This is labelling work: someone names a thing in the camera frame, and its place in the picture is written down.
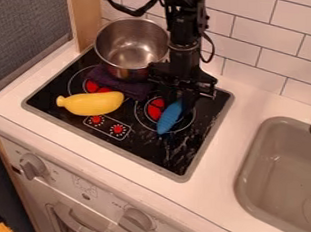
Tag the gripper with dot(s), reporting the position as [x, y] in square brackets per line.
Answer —
[182, 74]

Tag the blue spoon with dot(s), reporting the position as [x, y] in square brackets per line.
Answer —
[169, 117]

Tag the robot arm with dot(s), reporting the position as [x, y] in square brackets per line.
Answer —
[185, 20]

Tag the toy stove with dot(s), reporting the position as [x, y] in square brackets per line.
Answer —
[131, 119]

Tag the purple cloth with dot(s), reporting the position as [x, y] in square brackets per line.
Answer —
[120, 84]

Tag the silver pot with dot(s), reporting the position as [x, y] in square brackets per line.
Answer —
[131, 47]

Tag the yellow toy banana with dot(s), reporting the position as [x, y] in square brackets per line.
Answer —
[92, 103]

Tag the toy sink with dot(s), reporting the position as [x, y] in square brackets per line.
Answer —
[283, 177]

